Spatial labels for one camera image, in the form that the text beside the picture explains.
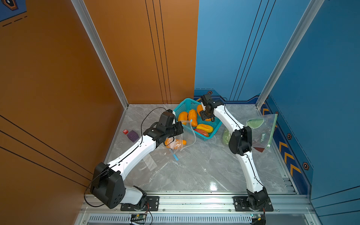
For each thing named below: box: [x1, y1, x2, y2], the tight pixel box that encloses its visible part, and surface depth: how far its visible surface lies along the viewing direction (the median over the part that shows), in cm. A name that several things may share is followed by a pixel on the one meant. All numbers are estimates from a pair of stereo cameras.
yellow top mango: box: [187, 109, 198, 128], surface depth 107 cm
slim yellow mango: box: [196, 123, 214, 134], surface depth 101 cm
